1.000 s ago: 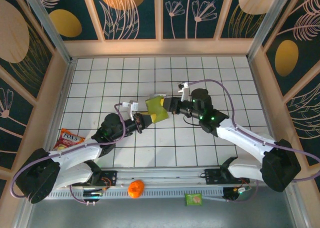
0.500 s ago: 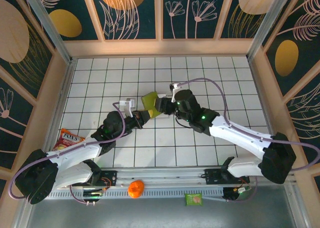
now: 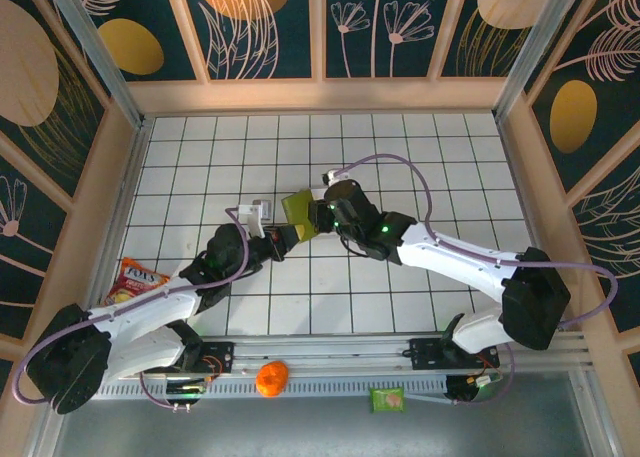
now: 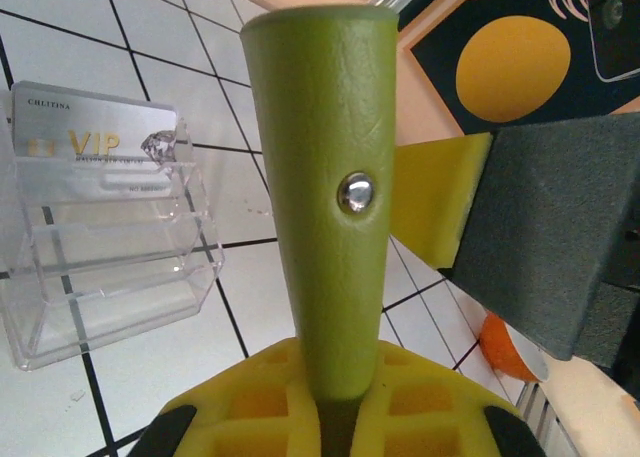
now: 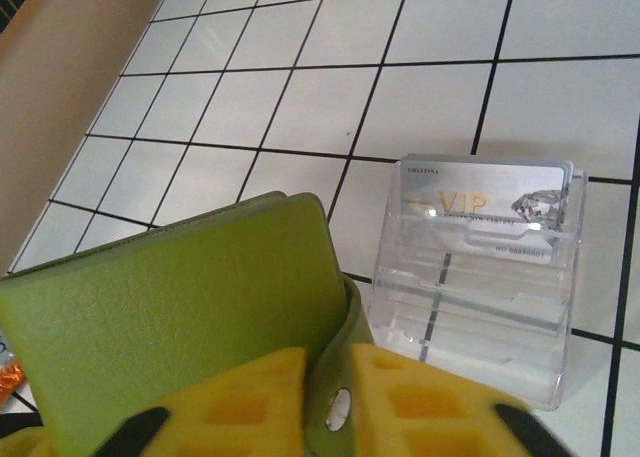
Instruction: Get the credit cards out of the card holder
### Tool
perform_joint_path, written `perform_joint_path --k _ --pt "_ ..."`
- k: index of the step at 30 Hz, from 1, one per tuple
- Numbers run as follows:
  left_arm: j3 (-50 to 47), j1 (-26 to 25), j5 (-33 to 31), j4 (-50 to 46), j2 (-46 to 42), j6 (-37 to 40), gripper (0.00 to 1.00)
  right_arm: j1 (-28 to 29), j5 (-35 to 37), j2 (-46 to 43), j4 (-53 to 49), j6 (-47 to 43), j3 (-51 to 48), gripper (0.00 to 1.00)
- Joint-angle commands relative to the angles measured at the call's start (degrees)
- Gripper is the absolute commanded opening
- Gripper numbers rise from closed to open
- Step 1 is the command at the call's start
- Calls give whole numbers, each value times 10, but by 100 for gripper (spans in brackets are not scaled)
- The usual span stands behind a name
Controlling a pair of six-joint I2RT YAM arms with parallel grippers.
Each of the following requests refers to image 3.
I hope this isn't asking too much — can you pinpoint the olive green card holder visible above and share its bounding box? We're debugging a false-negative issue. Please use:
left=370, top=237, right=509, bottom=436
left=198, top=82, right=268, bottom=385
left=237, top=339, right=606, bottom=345
left=280, top=188, right=322, bottom=242

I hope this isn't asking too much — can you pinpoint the red yellow candy bag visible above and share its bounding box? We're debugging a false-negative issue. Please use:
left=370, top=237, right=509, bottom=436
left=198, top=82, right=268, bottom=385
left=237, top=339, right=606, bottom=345
left=102, top=256, right=172, bottom=308

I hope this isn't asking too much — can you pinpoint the orange mandarin fruit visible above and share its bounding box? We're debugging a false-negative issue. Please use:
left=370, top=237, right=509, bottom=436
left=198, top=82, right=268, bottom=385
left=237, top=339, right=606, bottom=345
left=255, top=360, right=291, bottom=400

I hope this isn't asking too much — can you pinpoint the small electronics board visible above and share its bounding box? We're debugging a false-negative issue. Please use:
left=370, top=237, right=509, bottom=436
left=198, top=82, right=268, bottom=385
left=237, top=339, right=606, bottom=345
left=164, top=382, right=209, bottom=397
left=467, top=371, right=505, bottom=389

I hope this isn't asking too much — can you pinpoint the green snack packet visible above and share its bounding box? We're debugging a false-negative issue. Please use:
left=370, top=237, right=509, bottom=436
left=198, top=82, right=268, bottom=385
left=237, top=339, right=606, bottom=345
left=368, top=386, right=407, bottom=415

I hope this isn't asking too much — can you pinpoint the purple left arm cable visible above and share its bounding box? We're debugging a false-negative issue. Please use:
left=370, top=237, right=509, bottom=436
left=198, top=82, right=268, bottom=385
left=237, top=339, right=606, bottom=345
left=12, top=206, right=251, bottom=411

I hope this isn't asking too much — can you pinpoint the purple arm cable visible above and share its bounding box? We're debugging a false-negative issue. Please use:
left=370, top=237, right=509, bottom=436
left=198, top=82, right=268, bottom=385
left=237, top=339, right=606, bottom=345
left=12, top=206, right=251, bottom=411
left=333, top=153, right=620, bottom=407

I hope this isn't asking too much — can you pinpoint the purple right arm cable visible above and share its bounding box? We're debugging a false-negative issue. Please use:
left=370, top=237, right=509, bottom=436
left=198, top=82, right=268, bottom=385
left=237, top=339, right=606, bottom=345
left=333, top=153, right=620, bottom=407

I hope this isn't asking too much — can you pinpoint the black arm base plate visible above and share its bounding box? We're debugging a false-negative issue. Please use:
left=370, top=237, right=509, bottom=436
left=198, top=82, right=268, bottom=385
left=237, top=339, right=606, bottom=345
left=164, top=341, right=236, bottom=377
left=408, top=337, right=501, bottom=372

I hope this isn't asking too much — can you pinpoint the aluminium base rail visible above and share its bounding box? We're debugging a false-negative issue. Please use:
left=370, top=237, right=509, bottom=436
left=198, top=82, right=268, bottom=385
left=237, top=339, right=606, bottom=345
left=99, top=332, right=594, bottom=378

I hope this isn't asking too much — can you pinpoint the white slotted cable duct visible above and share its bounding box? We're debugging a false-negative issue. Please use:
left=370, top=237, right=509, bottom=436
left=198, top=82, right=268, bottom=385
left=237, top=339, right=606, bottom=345
left=94, top=376, right=451, bottom=402

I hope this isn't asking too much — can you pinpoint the aluminium frame post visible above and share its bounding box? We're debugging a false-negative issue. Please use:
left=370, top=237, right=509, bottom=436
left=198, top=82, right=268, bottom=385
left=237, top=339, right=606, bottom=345
left=42, top=0, right=147, bottom=131
left=493, top=0, right=587, bottom=122

